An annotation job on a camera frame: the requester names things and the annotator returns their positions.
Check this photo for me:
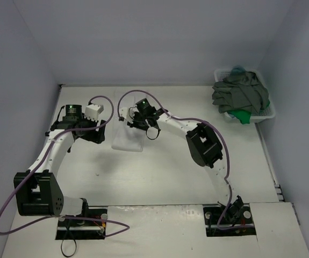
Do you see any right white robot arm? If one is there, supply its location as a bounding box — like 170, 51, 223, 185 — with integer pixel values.
119, 98, 244, 225

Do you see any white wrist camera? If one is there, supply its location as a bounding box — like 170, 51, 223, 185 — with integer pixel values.
118, 107, 135, 123
84, 104, 104, 123

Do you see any white plastic basket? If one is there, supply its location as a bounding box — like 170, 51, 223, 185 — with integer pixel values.
212, 66, 275, 124

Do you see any green t shirt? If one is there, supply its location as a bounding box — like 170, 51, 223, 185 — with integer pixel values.
225, 102, 275, 125

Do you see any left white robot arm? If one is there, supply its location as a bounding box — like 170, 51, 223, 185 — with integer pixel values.
13, 104, 105, 226

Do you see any white t shirt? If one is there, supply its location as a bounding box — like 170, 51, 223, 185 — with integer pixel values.
111, 90, 146, 153

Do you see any purple cable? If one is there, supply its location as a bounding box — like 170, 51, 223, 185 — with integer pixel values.
0, 96, 131, 237
117, 90, 234, 231

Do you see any grey t shirt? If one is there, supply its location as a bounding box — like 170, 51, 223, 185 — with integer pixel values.
212, 71, 270, 116

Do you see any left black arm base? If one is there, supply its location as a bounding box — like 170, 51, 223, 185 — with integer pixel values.
55, 205, 109, 256

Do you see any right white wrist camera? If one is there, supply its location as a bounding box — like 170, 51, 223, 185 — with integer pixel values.
118, 107, 135, 123

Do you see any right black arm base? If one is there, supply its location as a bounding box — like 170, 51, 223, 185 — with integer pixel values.
203, 204, 256, 238

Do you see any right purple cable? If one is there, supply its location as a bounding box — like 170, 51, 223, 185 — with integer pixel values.
117, 90, 234, 231

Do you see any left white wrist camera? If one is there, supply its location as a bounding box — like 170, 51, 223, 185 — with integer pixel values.
84, 104, 104, 123

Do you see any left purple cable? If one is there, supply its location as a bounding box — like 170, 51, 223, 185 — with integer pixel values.
0, 96, 131, 237

